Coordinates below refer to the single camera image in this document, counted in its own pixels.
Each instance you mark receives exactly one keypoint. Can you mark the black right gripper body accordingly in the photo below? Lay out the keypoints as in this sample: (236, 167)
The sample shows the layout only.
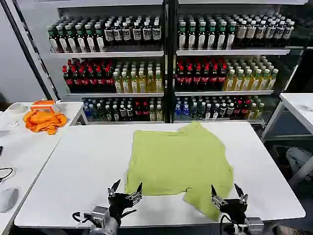
(233, 208)

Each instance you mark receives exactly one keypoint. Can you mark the white side table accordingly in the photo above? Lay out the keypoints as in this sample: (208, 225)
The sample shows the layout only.
(29, 147)

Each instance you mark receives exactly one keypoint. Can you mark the white tape roll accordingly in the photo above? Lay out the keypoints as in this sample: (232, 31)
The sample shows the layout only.
(17, 109)

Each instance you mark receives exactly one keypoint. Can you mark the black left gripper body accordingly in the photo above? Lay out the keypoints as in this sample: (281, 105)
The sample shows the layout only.
(118, 202)

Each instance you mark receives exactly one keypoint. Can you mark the orange and white box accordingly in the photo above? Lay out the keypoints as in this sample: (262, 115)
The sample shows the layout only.
(45, 106)

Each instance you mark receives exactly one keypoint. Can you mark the shelf of drink bottles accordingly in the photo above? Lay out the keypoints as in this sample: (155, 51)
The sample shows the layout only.
(227, 66)
(110, 66)

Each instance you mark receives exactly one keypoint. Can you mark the clear plastic wrapper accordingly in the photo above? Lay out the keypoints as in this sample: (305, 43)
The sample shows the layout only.
(13, 123)

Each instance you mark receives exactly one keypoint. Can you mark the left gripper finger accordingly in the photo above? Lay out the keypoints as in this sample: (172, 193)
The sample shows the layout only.
(136, 195)
(113, 189)

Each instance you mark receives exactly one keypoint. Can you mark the grey bundle on floor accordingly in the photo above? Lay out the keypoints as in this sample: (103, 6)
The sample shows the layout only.
(298, 159)

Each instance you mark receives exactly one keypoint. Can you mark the black slanted pole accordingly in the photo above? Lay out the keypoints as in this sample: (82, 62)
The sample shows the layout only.
(29, 51)

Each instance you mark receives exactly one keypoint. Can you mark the white desk with legs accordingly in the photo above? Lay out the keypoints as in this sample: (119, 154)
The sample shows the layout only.
(296, 110)

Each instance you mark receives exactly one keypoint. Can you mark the grey computer mouse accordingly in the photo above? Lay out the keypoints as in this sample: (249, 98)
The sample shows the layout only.
(7, 199)

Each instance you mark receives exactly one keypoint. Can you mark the light green shirt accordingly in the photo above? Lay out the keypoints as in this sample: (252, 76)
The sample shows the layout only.
(178, 161)

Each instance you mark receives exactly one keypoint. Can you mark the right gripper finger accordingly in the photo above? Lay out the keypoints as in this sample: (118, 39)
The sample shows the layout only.
(217, 198)
(242, 194)

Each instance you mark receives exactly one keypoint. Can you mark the orange crumpled cloth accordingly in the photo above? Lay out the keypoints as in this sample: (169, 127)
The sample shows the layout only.
(44, 121)

